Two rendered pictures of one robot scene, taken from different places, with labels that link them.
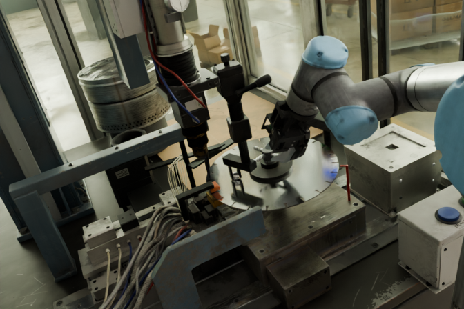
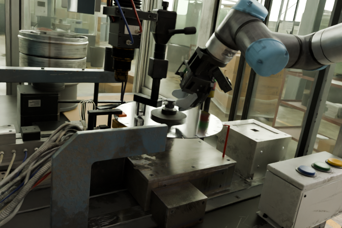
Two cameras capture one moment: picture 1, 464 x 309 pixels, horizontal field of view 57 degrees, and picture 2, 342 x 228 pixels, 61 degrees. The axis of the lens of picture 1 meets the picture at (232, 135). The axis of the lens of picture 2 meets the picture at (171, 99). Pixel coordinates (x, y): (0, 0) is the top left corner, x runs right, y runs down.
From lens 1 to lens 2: 0.35 m
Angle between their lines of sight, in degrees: 18
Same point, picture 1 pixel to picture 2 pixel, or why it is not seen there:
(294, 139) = (202, 83)
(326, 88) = (252, 27)
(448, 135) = not seen: outside the picture
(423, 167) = (276, 147)
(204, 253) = (109, 149)
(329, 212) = (208, 161)
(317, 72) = (244, 17)
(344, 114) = (266, 43)
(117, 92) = (48, 49)
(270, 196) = (169, 130)
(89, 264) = not seen: outside the picture
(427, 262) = (287, 207)
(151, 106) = not seen: hidden behind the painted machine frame
